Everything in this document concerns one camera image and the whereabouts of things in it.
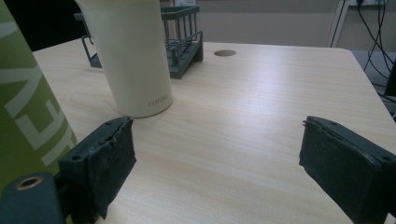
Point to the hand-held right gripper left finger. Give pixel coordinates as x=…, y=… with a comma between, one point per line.
x=102, y=161

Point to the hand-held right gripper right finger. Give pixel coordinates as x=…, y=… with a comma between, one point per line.
x=342, y=168

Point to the green bottle with cream cap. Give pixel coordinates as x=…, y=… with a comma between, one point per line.
x=25, y=93

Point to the cream tumbler with lid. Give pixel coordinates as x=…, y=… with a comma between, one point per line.
x=134, y=62

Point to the black curtain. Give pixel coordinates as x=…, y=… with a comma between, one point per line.
x=46, y=21

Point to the white wall socket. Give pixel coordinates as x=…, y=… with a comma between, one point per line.
x=185, y=2

